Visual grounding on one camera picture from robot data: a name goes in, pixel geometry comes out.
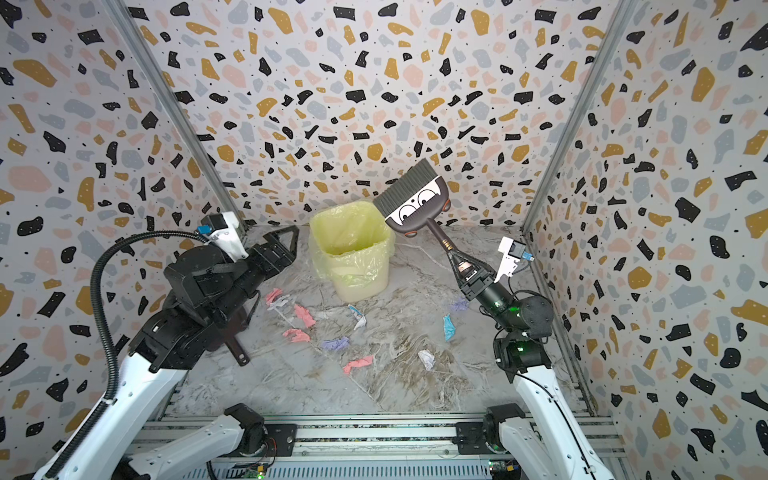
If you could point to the left aluminium corner post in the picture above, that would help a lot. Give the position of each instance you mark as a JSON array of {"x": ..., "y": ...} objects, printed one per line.
[{"x": 120, "y": 16}]

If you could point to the purple paper scrap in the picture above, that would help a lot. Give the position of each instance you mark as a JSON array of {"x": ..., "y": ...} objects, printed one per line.
[
  {"x": 460, "y": 305},
  {"x": 336, "y": 344}
]

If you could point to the dark brown plastic dustpan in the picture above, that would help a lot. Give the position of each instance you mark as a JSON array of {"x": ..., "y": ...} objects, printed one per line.
[{"x": 238, "y": 323}]

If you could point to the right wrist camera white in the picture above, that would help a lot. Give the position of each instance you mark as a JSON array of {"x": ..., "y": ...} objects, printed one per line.
[{"x": 515, "y": 257}]

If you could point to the cream bin with green bag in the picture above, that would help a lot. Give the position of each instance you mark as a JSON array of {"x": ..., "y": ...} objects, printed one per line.
[{"x": 351, "y": 246}]

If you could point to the brown cartoon face hand broom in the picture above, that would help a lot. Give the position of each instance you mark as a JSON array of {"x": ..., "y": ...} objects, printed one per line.
[{"x": 414, "y": 201}]

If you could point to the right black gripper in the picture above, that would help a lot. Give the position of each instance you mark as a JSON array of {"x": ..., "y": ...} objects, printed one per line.
[{"x": 470, "y": 279}]

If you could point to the white blue paper scrap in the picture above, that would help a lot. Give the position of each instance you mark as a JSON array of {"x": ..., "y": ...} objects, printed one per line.
[{"x": 360, "y": 318}]

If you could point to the pink paper scrap upper left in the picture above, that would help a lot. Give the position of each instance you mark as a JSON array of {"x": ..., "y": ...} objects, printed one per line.
[{"x": 304, "y": 315}]

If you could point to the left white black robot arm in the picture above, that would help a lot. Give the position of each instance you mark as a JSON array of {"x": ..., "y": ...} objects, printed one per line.
[{"x": 211, "y": 284}]

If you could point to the purple paper scrap centre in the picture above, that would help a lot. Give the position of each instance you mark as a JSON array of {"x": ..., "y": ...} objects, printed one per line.
[{"x": 336, "y": 344}]

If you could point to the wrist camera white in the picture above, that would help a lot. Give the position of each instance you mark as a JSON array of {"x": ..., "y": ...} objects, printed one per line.
[
  {"x": 515, "y": 257},
  {"x": 225, "y": 232}
]

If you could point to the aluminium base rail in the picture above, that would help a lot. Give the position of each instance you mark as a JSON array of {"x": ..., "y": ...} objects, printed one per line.
[{"x": 376, "y": 446}]

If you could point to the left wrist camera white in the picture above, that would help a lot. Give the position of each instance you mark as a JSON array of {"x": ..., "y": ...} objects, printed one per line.
[{"x": 225, "y": 232}]

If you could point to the purple paper scrap right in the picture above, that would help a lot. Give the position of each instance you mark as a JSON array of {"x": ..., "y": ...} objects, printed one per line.
[{"x": 460, "y": 305}]

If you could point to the aluminium corner post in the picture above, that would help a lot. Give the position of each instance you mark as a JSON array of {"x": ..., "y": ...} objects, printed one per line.
[
  {"x": 616, "y": 26},
  {"x": 120, "y": 16}
]

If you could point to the right aluminium corner post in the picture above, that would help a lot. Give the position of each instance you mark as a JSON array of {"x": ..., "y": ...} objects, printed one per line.
[{"x": 616, "y": 26}]

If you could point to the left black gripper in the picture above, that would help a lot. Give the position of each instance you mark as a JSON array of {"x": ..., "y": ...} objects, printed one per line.
[{"x": 258, "y": 251}]

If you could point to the pink paper scrap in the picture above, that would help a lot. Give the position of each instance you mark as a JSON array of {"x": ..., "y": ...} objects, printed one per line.
[
  {"x": 297, "y": 336},
  {"x": 358, "y": 363},
  {"x": 304, "y": 315}
]

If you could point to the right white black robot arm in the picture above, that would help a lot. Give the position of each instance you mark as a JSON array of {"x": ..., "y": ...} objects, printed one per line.
[{"x": 542, "y": 435}]

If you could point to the pink paper scrap front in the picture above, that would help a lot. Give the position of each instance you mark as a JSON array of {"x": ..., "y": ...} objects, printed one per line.
[{"x": 358, "y": 363}]

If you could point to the teal paper scrap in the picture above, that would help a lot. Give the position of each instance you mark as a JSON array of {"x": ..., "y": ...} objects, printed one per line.
[{"x": 449, "y": 328}]

